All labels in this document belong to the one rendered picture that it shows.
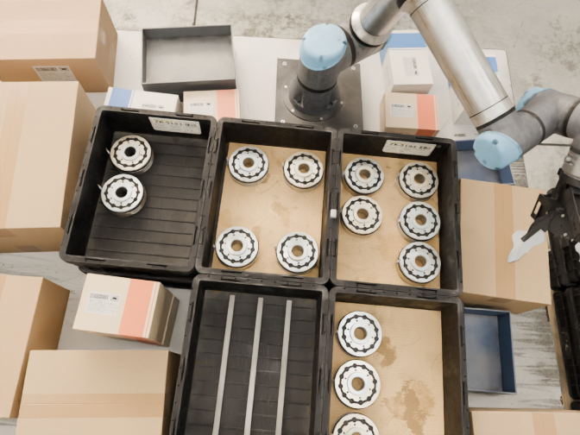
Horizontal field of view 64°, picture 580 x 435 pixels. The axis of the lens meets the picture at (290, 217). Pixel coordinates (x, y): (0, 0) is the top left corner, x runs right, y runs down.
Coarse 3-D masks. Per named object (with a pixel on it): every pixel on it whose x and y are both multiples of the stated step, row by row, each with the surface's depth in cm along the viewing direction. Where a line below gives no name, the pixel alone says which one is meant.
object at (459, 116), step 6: (486, 54) 144; (492, 54) 144; (492, 60) 143; (492, 66) 143; (498, 78) 141; (450, 90) 149; (450, 96) 149; (456, 96) 144; (456, 102) 144; (456, 108) 143; (462, 108) 139; (456, 114) 143; (462, 114) 140; (456, 120) 143; (462, 120) 143; (468, 120) 143
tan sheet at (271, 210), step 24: (240, 144) 125; (240, 192) 120; (264, 192) 121; (288, 192) 121; (312, 192) 121; (240, 216) 118; (264, 216) 119; (288, 216) 119; (312, 216) 119; (216, 240) 116; (264, 240) 116; (216, 264) 114; (264, 264) 114
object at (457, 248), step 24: (456, 144) 117; (336, 168) 113; (456, 168) 114; (336, 192) 111; (456, 192) 112; (456, 216) 112; (336, 240) 108; (456, 240) 108; (336, 264) 105; (456, 264) 106; (384, 288) 104; (408, 288) 104; (432, 288) 104; (456, 288) 105
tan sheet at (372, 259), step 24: (384, 168) 125; (432, 168) 125; (384, 192) 122; (360, 216) 120; (384, 216) 120; (360, 240) 118; (384, 240) 118; (432, 240) 119; (360, 264) 116; (384, 264) 116
